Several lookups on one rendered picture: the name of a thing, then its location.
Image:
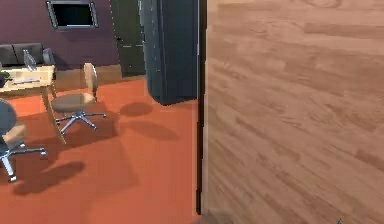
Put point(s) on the white flat book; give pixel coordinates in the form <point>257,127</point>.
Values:
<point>26,80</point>

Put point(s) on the dark green room door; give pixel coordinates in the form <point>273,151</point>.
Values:
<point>128,36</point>

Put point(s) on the green house plant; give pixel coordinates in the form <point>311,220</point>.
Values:
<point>4,77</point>

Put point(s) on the dark blue fridge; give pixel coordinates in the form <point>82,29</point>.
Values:
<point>173,50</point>

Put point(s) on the brown wooden cabinet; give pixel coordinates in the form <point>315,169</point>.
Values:
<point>293,110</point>

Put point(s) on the dark grey sofa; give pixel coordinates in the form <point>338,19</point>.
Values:
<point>20,53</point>

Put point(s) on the tan swivel office chair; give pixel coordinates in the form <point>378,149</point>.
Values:
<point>75,100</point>

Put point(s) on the clear glass vase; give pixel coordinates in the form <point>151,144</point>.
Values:
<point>29,60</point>

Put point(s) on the grey backed swivel chair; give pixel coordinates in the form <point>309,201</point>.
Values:
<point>10,133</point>

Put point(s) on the light wooden table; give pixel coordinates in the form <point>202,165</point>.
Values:
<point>30,83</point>

